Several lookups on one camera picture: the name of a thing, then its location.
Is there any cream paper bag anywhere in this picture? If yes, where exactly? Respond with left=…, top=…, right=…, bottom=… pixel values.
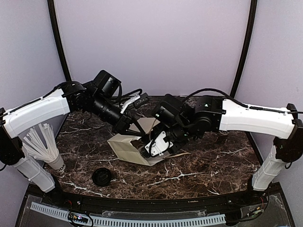
left=107, top=118, right=177, bottom=166

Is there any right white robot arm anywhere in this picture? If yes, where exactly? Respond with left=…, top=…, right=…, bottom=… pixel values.
left=140, top=90, right=303, bottom=205

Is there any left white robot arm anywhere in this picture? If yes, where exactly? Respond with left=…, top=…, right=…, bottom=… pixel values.
left=0, top=81, right=145, bottom=206

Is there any black plastic cup lid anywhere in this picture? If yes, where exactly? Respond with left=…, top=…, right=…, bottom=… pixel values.
left=92, top=167, right=112, bottom=187

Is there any white cup with straws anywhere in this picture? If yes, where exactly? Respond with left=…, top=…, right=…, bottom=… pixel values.
left=23, top=123, right=66, bottom=173

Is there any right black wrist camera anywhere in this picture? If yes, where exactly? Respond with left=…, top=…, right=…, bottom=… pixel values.
left=151, top=94, right=184, bottom=127

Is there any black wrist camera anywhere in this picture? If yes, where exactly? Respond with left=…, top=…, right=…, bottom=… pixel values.
left=151, top=94, right=184, bottom=127
left=93, top=70, right=122, bottom=98

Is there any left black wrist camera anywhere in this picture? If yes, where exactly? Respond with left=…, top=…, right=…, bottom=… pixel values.
left=93, top=70, right=122, bottom=98

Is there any white slotted cable duct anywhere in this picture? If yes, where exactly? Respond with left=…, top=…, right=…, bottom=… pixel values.
left=30, top=202, right=226, bottom=227

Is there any left black frame post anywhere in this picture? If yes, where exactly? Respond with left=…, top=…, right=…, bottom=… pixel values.
left=47, top=0, right=71, bottom=81

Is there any black frame post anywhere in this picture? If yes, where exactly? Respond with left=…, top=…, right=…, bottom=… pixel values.
left=230, top=0, right=258, bottom=98
left=47, top=0, right=71, bottom=81

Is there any right black frame post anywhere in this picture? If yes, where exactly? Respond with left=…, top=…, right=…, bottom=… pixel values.
left=230, top=0, right=258, bottom=98

